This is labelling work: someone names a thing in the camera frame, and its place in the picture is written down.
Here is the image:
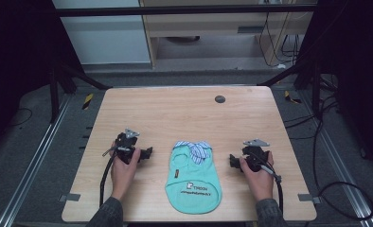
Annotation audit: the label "grey metal table bracket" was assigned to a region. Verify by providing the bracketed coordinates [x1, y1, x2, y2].
[297, 193, 322, 205]
[58, 193, 81, 203]

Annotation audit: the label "black floor cable loop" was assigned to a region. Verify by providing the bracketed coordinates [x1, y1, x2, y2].
[283, 94, 373, 222]

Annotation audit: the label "person's left hand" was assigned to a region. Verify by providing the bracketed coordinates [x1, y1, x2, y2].
[110, 147, 142, 202]

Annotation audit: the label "black horizontal bar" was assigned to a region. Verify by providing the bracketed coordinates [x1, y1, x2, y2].
[52, 3, 319, 18]

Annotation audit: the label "teal pet shirt striped collar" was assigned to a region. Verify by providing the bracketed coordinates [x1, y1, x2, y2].
[164, 140, 223, 216]

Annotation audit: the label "white cabinet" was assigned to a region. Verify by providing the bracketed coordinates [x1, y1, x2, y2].
[51, 0, 152, 66]

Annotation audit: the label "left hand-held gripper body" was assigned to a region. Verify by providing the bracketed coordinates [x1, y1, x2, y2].
[113, 127, 141, 165]

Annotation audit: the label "yellow black striped floor tape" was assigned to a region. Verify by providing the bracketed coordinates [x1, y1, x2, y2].
[81, 93, 95, 111]
[283, 90, 303, 105]

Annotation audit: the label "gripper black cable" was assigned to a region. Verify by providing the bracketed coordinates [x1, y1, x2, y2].
[98, 146, 133, 208]
[250, 152, 285, 218]

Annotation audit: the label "black curtain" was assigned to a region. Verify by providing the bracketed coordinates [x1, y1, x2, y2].
[0, 0, 84, 159]
[296, 0, 373, 174]

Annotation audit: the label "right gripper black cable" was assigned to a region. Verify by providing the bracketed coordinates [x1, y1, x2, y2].
[250, 152, 285, 218]

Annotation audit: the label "person's right hand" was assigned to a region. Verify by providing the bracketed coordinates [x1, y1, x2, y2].
[239, 150, 275, 202]

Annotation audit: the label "hanging black cables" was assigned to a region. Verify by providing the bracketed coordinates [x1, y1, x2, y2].
[258, 0, 303, 69]

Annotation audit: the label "aluminium floor rail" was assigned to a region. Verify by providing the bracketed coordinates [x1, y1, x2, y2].
[0, 94, 74, 227]
[299, 89, 373, 227]

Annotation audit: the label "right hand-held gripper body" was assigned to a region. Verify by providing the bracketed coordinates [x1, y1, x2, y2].
[241, 137, 271, 173]

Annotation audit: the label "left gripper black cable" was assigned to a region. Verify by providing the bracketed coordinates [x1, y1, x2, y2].
[98, 146, 133, 208]

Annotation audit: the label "thin black floor cable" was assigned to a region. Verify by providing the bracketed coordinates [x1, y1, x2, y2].
[9, 107, 34, 128]

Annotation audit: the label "black metal stand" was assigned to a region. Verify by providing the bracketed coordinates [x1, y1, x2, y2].
[47, 60, 114, 125]
[258, 46, 337, 119]

